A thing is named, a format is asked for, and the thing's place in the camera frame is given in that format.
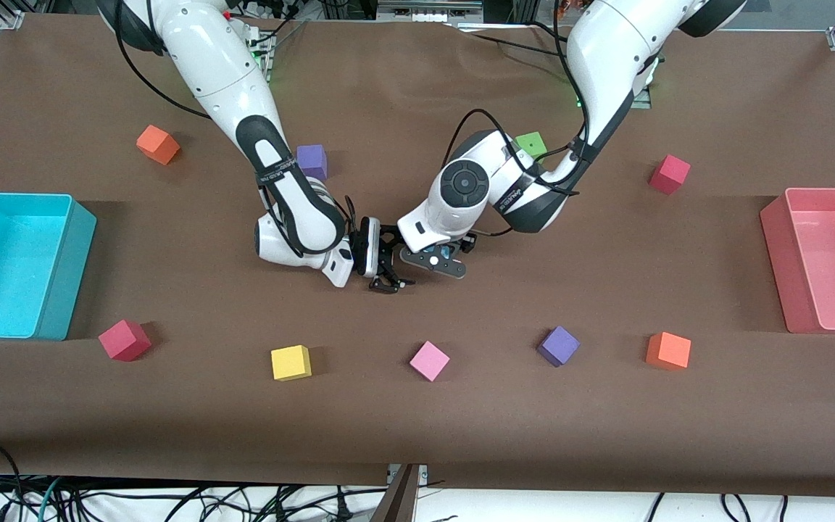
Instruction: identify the pink foam block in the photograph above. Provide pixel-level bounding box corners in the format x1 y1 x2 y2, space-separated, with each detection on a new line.
410 340 451 383

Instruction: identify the purple foam block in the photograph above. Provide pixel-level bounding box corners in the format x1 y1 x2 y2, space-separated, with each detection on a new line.
537 326 581 368
296 144 328 182

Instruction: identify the green foam block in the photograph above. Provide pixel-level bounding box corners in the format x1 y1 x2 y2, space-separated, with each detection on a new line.
515 132 548 160

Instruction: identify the yellow foam block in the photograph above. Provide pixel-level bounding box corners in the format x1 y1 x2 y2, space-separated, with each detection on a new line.
270 344 313 382

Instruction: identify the table cover sheet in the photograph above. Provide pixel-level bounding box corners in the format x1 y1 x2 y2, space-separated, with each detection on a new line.
0 13 835 500

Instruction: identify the red foam block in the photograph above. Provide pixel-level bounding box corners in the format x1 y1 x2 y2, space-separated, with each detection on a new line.
649 154 691 195
98 319 152 363

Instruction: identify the small metal table clamp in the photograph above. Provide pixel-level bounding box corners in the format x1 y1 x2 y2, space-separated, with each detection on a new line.
387 464 429 485

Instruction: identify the orange foam block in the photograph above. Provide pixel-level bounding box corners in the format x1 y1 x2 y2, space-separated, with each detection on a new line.
645 331 692 371
136 125 181 166

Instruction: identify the cyan plastic bin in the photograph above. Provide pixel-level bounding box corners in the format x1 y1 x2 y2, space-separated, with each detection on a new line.
0 192 98 341

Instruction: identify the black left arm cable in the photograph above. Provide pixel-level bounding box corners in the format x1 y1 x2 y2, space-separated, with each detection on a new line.
445 0 594 236

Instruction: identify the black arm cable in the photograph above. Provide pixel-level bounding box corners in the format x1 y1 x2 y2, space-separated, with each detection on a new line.
445 0 594 236
115 0 212 121

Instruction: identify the black cable on table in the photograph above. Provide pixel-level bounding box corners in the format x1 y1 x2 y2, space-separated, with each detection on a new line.
454 24 572 55

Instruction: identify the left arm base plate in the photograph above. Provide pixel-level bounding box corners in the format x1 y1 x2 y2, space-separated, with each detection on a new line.
629 54 663 109

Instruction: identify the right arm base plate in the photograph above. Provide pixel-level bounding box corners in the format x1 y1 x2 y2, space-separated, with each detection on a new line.
246 20 278 75

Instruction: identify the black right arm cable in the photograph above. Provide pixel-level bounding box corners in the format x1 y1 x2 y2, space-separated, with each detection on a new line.
115 0 212 121

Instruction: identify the teal floor cable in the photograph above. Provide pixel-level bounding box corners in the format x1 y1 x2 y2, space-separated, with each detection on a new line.
39 477 65 522

